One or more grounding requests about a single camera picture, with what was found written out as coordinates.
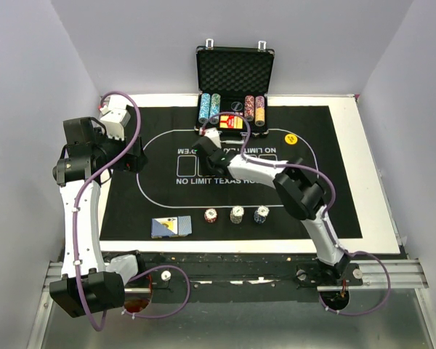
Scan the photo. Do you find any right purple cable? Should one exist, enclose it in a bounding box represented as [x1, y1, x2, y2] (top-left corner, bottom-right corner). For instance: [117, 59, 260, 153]
[201, 111, 392, 316]

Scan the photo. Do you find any aluminium mounting rail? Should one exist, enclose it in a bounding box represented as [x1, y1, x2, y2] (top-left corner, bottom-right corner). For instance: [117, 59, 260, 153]
[41, 257, 429, 294]

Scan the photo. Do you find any grey white chip stack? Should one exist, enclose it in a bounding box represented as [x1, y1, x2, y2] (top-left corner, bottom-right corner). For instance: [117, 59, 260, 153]
[230, 206, 244, 224]

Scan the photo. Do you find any white table board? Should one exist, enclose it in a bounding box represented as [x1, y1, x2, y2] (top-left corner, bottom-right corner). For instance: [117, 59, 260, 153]
[100, 95, 400, 254]

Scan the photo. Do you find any red purple chip row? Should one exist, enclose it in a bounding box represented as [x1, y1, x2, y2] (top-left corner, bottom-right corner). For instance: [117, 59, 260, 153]
[244, 95, 255, 122]

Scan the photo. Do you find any blue white chip stack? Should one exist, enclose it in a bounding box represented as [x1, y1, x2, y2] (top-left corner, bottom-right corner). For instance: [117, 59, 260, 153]
[254, 206, 270, 224]

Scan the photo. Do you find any yellow round blind button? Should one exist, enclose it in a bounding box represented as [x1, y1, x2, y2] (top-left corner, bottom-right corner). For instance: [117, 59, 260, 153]
[284, 133, 298, 145]

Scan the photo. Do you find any black aluminium chip case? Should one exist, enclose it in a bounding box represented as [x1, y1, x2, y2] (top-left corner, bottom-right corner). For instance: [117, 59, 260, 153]
[195, 39, 275, 138]

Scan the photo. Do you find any red card deck in case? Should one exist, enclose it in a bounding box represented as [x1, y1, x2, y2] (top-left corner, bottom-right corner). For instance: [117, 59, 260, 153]
[219, 114, 243, 129]

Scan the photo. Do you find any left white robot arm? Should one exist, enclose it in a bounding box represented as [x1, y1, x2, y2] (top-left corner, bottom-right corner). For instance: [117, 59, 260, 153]
[49, 117, 148, 318]

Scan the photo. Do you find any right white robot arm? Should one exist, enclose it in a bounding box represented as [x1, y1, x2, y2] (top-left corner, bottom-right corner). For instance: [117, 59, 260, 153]
[193, 136, 350, 285]

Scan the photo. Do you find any red white chip stack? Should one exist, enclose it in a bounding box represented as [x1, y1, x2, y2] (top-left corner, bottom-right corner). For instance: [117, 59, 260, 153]
[204, 208, 217, 223]

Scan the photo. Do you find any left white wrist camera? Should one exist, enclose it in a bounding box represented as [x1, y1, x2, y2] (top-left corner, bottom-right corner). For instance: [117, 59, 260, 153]
[99, 105, 131, 141]

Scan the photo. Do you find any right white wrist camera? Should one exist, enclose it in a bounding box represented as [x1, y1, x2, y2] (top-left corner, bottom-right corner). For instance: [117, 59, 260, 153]
[199, 127, 222, 148]

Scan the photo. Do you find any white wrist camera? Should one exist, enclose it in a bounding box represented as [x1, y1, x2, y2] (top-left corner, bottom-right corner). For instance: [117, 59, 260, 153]
[99, 105, 131, 141]
[199, 127, 222, 148]

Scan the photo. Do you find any black poker table mat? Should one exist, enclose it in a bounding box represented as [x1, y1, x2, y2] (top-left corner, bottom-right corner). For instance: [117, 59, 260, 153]
[101, 106, 362, 241]

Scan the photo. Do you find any light blue chip row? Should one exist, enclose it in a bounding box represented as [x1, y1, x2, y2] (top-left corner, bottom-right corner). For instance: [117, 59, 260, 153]
[198, 93, 211, 124]

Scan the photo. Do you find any teal grey chip row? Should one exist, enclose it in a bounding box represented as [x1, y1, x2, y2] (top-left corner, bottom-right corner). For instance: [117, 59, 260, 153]
[209, 93, 221, 124]

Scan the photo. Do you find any orange chip row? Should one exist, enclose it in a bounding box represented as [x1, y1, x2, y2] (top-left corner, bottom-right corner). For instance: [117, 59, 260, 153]
[254, 96, 266, 127]

